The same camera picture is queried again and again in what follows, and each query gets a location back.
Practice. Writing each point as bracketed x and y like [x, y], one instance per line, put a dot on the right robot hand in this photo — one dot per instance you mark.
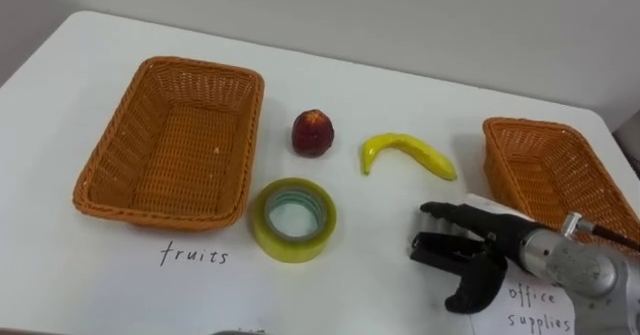
[475, 255]

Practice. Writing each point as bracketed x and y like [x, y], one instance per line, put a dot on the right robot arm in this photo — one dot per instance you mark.
[585, 275]

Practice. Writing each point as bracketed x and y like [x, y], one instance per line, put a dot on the white paper sheet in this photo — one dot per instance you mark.
[535, 305]

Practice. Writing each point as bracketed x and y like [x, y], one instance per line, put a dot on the orange wicker basket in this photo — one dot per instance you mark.
[180, 145]
[555, 175]

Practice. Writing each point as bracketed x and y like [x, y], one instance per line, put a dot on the yellow banana soft toy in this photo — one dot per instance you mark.
[415, 151]

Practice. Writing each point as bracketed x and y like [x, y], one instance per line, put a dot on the yellow clear tape roll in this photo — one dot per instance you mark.
[287, 242]

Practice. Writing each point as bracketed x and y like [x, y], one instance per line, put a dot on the white desk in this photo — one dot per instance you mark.
[350, 100]

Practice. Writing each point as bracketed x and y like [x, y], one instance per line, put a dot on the red apple soft toy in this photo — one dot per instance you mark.
[312, 133]

